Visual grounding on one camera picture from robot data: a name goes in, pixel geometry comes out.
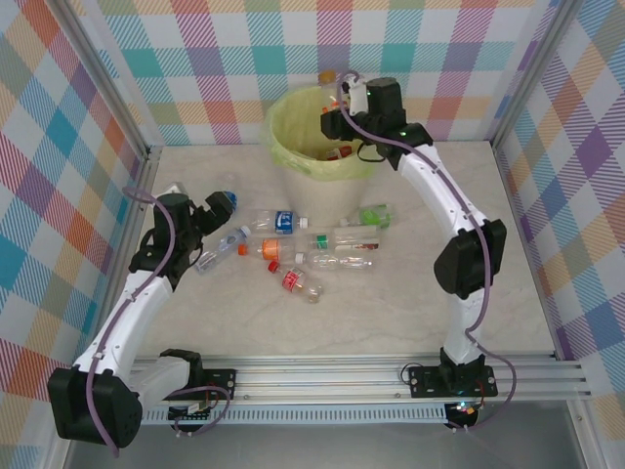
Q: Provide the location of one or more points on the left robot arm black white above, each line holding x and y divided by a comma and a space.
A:
122, 322

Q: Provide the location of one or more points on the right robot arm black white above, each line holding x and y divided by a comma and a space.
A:
439, 190

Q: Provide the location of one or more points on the left aluminium frame post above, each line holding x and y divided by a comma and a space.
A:
117, 83

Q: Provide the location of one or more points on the left electronics board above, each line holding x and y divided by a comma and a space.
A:
188, 414

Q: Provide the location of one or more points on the aluminium mounting rail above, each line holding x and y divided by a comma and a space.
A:
317, 378

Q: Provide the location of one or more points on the light blue label bottle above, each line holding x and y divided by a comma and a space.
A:
224, 246

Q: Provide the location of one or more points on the electronics board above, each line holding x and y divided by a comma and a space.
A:
464, 409
188, 414

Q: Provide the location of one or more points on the right electronics board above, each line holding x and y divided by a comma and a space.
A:
464, 409

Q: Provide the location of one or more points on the orange label brown cap bottle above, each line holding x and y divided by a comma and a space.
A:
327, 76

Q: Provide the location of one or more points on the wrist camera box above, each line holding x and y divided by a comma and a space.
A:
358, 98
176, 189

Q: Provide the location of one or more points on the right aluminium frame post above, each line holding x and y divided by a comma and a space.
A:
533, 73

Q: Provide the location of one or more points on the blue label white cap bottle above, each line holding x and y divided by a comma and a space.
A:
284, 221

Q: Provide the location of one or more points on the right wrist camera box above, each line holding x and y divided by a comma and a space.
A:
358, 98

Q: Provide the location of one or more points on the left aluminium side rail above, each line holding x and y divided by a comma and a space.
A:
144, 176

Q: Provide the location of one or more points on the green cap clear bottle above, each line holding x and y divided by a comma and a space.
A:
351, 239

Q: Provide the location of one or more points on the aluminium frame post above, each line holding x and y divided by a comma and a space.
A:
533, 73
117, 83

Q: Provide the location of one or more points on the green plastic bin liner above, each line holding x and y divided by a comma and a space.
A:
293, 127

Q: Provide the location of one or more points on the red cap red label bottle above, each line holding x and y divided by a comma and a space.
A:
293, 279

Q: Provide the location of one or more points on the red label small bottle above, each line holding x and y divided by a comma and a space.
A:
345, 150

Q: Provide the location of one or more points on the green plastic bottle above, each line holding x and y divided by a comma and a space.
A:
373, 215

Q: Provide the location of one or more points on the clear bottle white cap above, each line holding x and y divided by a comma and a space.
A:
337, 262

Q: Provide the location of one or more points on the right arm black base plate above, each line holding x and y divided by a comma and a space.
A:
425, 383

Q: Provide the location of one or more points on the cream waste bin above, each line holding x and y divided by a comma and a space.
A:
322, 195

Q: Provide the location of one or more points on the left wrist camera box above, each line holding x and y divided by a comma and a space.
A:
176, 189

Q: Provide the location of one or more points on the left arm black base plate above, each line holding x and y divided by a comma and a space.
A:
220, 383

